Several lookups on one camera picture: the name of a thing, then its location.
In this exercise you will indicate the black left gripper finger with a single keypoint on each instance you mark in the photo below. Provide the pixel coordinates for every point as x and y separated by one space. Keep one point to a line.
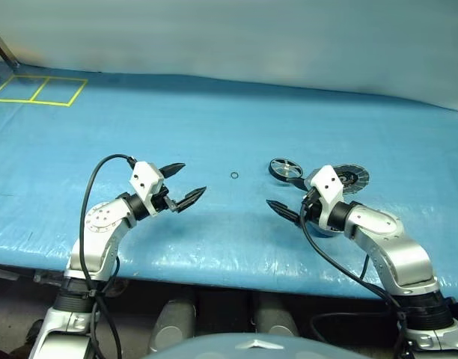
173 170
191 197

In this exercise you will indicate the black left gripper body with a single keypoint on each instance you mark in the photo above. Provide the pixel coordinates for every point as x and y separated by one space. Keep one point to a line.
164 200

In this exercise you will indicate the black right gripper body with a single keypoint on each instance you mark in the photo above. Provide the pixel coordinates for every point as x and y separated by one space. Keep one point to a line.
312 209

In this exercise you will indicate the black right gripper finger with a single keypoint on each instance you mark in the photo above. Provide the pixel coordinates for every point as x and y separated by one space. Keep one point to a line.
285 213
300 183

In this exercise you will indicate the black spoked rotor wheel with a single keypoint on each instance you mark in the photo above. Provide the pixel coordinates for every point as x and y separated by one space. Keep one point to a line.
285 169

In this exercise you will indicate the silver ribbed motor cover disc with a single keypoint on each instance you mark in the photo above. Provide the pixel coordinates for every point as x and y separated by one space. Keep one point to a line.
359 181

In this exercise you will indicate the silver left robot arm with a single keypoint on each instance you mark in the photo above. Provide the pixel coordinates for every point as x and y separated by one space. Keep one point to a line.
102 220

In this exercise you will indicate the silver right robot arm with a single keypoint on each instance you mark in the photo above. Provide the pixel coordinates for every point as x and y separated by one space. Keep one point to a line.
393 247

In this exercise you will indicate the blue plastic table cover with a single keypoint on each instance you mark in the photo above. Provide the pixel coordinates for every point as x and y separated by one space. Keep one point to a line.
214 123

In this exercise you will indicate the grey rounded robot leg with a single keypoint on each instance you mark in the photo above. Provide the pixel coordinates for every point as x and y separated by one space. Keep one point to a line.
274 318
174 325

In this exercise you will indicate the grey robot torso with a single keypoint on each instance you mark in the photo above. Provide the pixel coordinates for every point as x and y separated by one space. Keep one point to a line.
247 346

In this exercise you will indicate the yellow tape grid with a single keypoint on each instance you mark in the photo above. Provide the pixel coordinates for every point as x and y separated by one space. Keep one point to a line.
38 89

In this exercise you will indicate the metal pole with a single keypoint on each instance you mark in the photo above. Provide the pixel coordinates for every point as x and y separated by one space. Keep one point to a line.
4 48

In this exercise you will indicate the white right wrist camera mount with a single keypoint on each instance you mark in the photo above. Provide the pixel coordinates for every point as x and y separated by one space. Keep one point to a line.
328 187

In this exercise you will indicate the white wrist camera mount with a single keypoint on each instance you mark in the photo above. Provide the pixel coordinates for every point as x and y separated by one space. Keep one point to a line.
328 187
144 179

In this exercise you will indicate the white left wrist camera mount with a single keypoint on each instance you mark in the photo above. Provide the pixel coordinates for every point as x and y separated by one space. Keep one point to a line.
144 179

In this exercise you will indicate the metal under-table bracket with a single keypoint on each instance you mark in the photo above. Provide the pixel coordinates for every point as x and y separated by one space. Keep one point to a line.
42 277

